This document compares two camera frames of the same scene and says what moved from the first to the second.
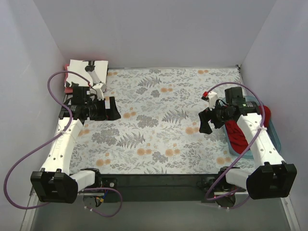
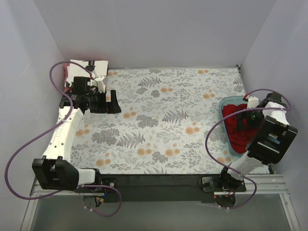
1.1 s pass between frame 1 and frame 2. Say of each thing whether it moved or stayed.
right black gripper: moved
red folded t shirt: stayed
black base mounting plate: stayed
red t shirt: stayed
